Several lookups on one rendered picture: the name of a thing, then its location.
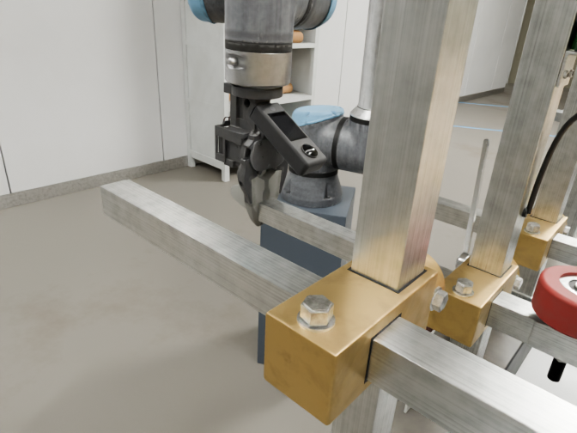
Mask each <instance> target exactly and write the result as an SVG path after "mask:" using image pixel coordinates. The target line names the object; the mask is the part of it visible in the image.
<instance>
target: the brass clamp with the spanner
mask: <svg viewBox="0 0 577 433"><path fill-rule="evenodd" d="M470 259H471V257H469V258H468V259H467V260H466V261H465V262H464V263H462V264H461V265H460V266H459V267H458V268H456V269H455V270H454V271H453V272H452V273H451V274H449V275H448V276H447V277H446V278H445V292H447V294H448V301H447V303H446V306H445V308H444V309H443V310H441V311H440V312H437V311H435V310H433V311H430V312H429V317H428V324H427V326H428V327H430V328H432V329H434V330H435V331H437V332H440V333H442V334H444V335H446V336H447V337H449V338H452V339H454V340H456V341H458V342H459V343H461V344H463V345H466V346H468V347H472V346H473V344H474V343H475V342H476V341H477V339H478V338H479V337H480V336H481V334H482V333H483V332H484V330H485V329H486V328H487V327H488V326H486V323H487V320H488V317H489V311H490V309H491V306H492V302H493V301H494V300H495V298H496V297H497V296H498V295H499V294H500V293H501V292H502V291H504V292H507V293H508V294H511V292H512V290H513V289H515V290H519V289H520V287H521V284H522V283H523V278H521V277H519V267H518V265H517V263H516V262H515V261H514V260H512V263H511V265H510V266H509V268H508V269H507V270H506V271H505V272H504V273H503V274H502V275H501V276H500V277H498V276H496V275H494V274H491V273H489V272H486V271H483V270H480V269H478V268H476V267H474V266H471V265H469V263H470ZM458 278H468V279H469V280H471V281H472V282H473V283H474V284H473V288H472V289H473V291H474V295H473V296H472V297H462V296H458V295H456V294H455V293H454V292H453V291H452V287H453V286H454V285H456V283H457V280H458Z"/></svg>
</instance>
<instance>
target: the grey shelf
mask: <svg viewBox="0 0 577 433"><path fill-rule="evenodd" d="M180 9H181V27H182V45H183V63H184V80H185V116H186V133H187V151H188V166H189V167H195V166H196V160H195V159H198V160H199V161H201V162H205V163H208V164H209V165H211V166H214V167H216V168H219V169H221V170H222V181H224V182H227V181H229V166H227V165H224V162H220V161H218V160H216V159H215V125H220V124H222V122H223V119H224V118H225V117H229V116H230V101H229V94H228V93H224V92H223V83H224V82H227V81H226V80H225V23H216V24H212V23H210V22H206V21H200V20H199V19H198V18H197V17H196V16H195V15H194V14H193V13H192V12H191V9H190V7H189V4H188V1H187V0H180ZM294 30H299V31H300V32H302V33H303V41H302V42H301V43H293V48H292V64H291V78H290V83H291V84H292V86H293V90H292V92H291V93H286V94H282V97H281V98H278V99H272V100H270V103H276V102H278V103H279V104H280V105H281V107H282V108H283V109H284V110H285V111H286V112H287V113H288V115H289V116H290V117H291V118H292V114H293V111H294V110H295V109H297V108H299V107H306V106H314V98H315V86H316V74H317V62H318V49H319V27H317V28H315V29H313V30H305V29H294Z"/></svg>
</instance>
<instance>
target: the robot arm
mask: <svg viewBox="0 0 577 433"><path fill-rule="evenodd" d="M187 1H188V4H189V7H190V9H191V12H192V13H193V14H194V15H195V16H196V17H197V18H198V19H199V20H200V21H206V22H210V23H212V24H216V23H225V80H226V81H227V82H224V83H223V92H224V93H228V94H230V116H229V117H225V118H228V120H225V118H224V119H223V122H222V124H220V125H215V159H216V160H218V161H220V162H224V165H227V166H229V167H231V168H236V167H239V168H238V171H237V178H238V182H239V184H238V185H234V186H231V195H232V197H233V199H235V200H236V201H237V202H238V203H239V204H241V205H242V206H243V207H244V208H246V210H247V213H248V215H249V217H250V218H251V220H252V222H253V223H254V224H255V225H256V226H258V227H259V226H261V225H263V224H264V223H262V222H260V221H259V220H258V205H259V203H260V202H263V201H265V200H268V199H270V198H274V199H277V198H278V195H279V194H280V193H281V197H282V198H283V199H284V200H285V201H287V202H288V203H291V204H294V205H298V206H301V207H307V208H325V207H330V206H333V205H336V204H339V203H340V202H341V201H342V196H343V190H342V187H341V184H340V180H339V178H338V169H339V170H343V171H348V172H352V173H357V174H363V169H364V162H365V154H366V147H367V135H368V127H369V120H370V113H371V106H372V99H373V92H374V79H375V72H376V65H377V58H378V51H379V44H380V31H381V24H382V17H383V10H384V3H385V0H369V6H368V14H367V30H366V38H365V46H364V54H363V62H362V71H361V86H360V93H359V102H358V105H357V106H356V107H355V108H354V109H353V110H351V111H350V115H349V117H344V116H343V115H344V110H343V108H342V107H338V106H331V105H314V106H306V107H299V108H297V109H295V110H294V111H293V114H292V118H291V117H290V116H289V115H288V113H287V112H286V111H285V110H284V109H283V108H282V107H281V105H280V104H279V103H278V102H276V103H270V100H272V99H278V98H281V97H282V90H283V87H284V86H287V85H289V84H290V78H291V64H292V48H293V34H294V29H305V30H313V29H315V28H317V27H320V26H322V25H324V24H325V23H326V22H327V21H329V19H330V18H331V16H332V15H333V13H334V11H335V8H336V6H337V0H187ZM224 126H228V127H224ZM218 150H219V152H218ZM287 172H288V173H287ZM257 176H258V177H257Z"/></svg>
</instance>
